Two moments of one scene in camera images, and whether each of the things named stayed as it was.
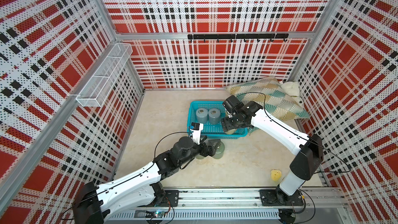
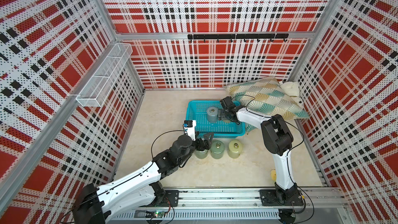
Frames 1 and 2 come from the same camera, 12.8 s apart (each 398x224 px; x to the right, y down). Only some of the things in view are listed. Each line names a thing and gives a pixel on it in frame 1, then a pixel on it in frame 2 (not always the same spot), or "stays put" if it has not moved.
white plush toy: x=292 y=89 stays put
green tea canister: x=219 y=152 stays put
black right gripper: x=226 y=125 to x=224 y=112
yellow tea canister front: x=231 y=131 to x=235 y=149
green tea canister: x=199 y=156 stays put
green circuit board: x=160 y=214 stays put
